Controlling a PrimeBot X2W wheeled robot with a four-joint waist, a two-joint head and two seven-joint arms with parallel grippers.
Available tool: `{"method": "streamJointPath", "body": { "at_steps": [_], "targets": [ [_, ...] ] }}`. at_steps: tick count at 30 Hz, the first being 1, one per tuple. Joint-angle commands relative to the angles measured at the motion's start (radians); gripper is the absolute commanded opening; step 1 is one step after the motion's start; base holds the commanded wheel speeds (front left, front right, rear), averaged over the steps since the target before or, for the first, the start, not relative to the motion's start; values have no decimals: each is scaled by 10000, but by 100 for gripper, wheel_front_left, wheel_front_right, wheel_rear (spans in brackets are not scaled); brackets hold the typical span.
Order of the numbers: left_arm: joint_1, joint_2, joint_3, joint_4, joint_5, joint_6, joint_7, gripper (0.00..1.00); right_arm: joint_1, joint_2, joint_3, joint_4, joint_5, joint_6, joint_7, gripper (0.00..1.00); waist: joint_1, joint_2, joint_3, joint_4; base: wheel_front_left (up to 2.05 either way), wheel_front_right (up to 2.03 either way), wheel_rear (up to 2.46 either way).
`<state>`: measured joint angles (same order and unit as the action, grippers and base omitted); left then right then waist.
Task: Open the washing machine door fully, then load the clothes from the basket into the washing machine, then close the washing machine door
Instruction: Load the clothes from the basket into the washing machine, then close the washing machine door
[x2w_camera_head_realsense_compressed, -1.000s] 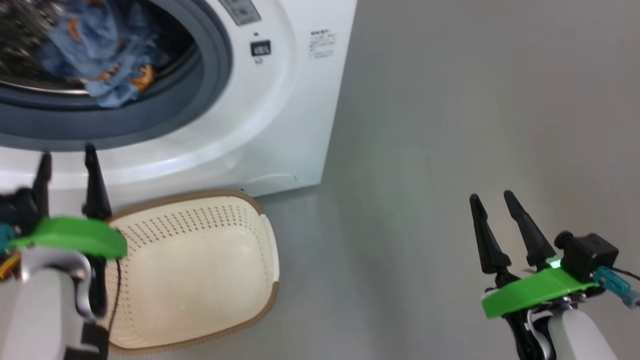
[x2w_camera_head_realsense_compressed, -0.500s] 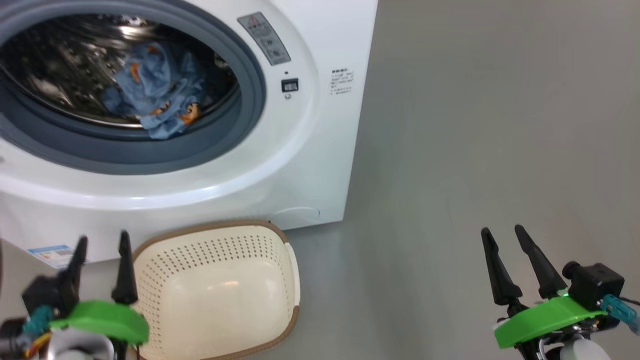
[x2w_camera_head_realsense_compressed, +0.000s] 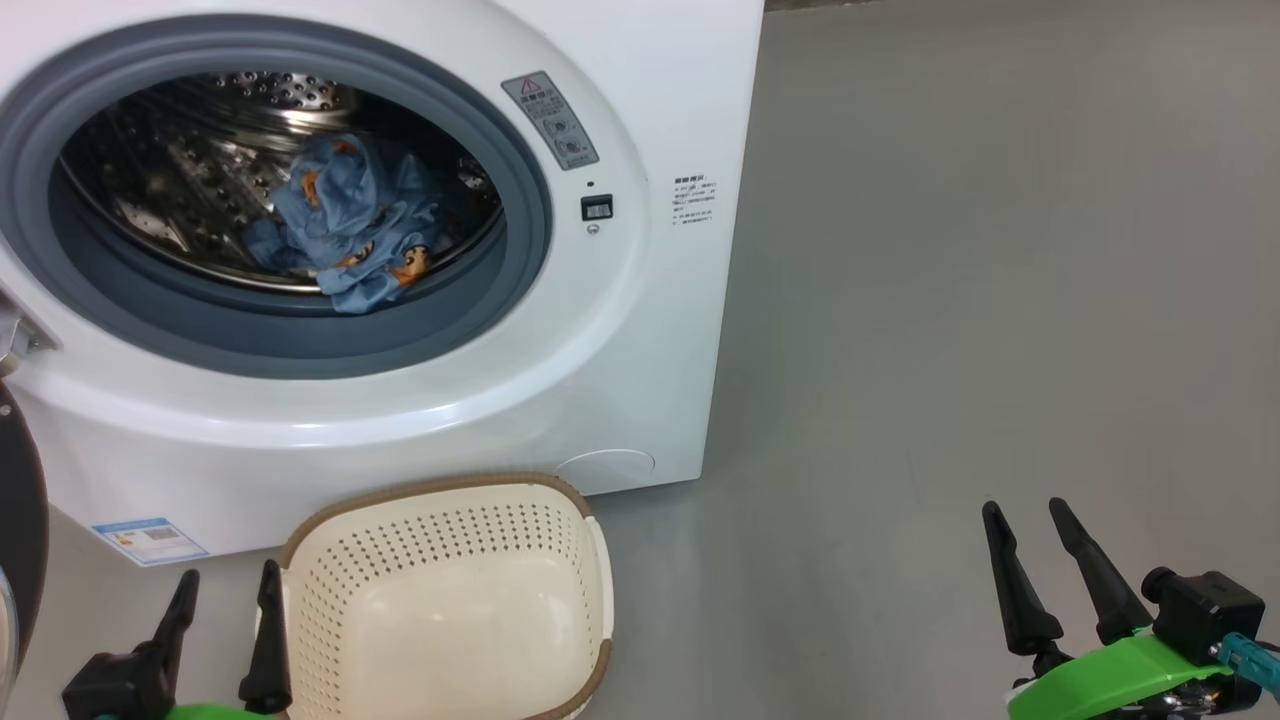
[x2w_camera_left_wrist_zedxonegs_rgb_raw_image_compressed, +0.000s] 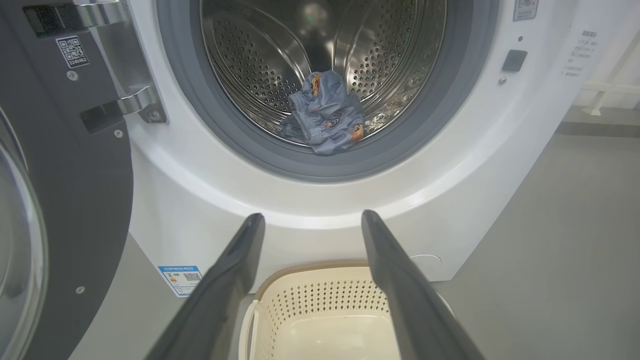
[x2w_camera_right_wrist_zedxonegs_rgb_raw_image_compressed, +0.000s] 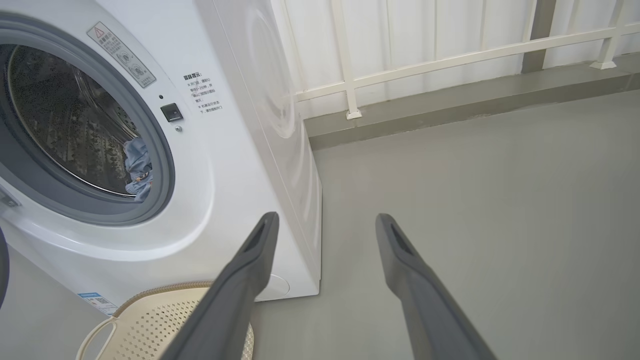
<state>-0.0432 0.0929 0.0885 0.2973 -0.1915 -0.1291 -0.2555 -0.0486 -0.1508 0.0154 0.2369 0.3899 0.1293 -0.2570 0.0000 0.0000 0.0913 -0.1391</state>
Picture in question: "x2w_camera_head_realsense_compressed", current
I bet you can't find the cream perforated laundry basket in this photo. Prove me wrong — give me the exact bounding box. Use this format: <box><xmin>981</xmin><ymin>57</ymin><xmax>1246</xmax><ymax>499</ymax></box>
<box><xmin>278</xmin><ymin>473</ymin><xmax>614</xmax><ymax>720</ymax></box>

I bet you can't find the round white filter cover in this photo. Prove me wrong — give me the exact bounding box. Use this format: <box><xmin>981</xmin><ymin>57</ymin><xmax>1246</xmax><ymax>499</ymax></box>
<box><xmin>555</xmin><ymin>448</ymin><xmax>656</xmax><ymax>496</ymax></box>

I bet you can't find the grey warning sticker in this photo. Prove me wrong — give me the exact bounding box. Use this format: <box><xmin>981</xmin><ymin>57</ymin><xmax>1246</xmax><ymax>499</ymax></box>
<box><xmin>500</xmin><ymin>70</ymin><xmax>601</xmax><ymax>172</ymax></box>

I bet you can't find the metal door hinge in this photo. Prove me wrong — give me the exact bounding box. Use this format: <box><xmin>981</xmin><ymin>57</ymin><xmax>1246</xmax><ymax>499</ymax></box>
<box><xmin>0</xmin><ymin>290</ymin><xmax>59</xmax><ymax>379</ymax></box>

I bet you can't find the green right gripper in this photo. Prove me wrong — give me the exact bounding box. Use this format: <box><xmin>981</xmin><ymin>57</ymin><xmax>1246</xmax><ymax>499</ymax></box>
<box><xmin>982</xmin><ymin>497</ymin><xmax>1241</xmax><ymax>720</ymax></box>

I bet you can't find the blue garment with orange print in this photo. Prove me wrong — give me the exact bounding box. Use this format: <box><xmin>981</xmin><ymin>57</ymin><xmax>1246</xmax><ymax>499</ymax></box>
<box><xmin>272</xmin><ymin>134</ymin><xmax>442</xmax><ymax>271</ymax></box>

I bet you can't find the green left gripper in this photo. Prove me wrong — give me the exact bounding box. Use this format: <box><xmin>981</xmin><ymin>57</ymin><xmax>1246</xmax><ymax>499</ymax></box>
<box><xmin>150</xmin><ymin>560</ymin><xmax>292</xmax><ymax>720</ymax></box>

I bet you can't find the white front-load washing machine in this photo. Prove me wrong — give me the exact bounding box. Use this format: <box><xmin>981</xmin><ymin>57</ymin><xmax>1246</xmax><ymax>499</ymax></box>
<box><xmin>0</xmin><ymin>0</ymin><xmax>766</xmax><ymax>567</ymax></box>

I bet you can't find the small black text label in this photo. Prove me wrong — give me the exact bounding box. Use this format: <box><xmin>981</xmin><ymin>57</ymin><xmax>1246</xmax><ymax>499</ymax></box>
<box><xmin>672</xmin><ymin>175</ymin><xmax>719</xmax><ymax>227</ymax></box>

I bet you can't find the teal right camera cable plug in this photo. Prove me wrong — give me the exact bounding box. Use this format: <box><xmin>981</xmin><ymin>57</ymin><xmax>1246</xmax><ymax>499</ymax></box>
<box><xmin>1220</xmin><ymin>632</ymin><xmax>1280</xmax><ymax>693</ymax></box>

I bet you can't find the dark washing machine door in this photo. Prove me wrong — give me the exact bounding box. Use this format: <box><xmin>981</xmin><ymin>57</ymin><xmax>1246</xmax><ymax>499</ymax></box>
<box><xmin>0</xmin><ymin>380</ymin><xmax>49</xmax><ymax>701</ymax></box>

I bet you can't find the steel perforated washer drum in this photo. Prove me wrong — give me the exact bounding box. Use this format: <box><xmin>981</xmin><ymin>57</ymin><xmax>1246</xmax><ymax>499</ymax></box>
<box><xmin>55</xmin><ymin>70</ymin><xmax>506</xmax><ymax>297</ymax></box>

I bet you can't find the blue energy label sticker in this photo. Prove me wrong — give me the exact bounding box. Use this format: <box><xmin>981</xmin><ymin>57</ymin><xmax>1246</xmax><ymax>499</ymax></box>
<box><xmin>92</xmin><ymin>517</ymin><xmax>209</xmax><ymax>567</ymax></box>

